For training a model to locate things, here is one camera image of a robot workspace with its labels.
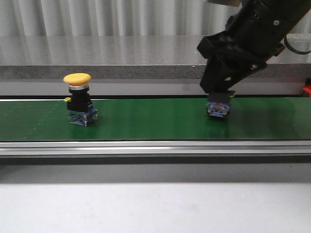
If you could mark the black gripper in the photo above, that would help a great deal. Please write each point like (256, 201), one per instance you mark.
(250, 39)

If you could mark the green conveyor belt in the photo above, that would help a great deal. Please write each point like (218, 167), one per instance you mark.
(286, 118)

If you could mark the grey stone slab left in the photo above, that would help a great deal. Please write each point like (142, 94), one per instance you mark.
(50, 58)

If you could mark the grey stone slab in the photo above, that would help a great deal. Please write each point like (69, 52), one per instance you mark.
(50, 58)
(289, 64)

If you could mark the red plastic tray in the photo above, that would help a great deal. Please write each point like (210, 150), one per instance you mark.
(307, 90)

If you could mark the white base panel under slabs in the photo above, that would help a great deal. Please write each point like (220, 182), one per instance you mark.
(148, 87)

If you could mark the white corrugated wall panel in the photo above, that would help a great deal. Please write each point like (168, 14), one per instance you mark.
(112, 17)

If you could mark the aluminium conveyor side rail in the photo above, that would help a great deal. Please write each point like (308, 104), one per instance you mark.
(145, 149)

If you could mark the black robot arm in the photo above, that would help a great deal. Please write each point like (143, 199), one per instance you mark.
(295, 10)

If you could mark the grey stone slab right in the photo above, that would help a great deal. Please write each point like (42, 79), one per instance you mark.
(289, 64)

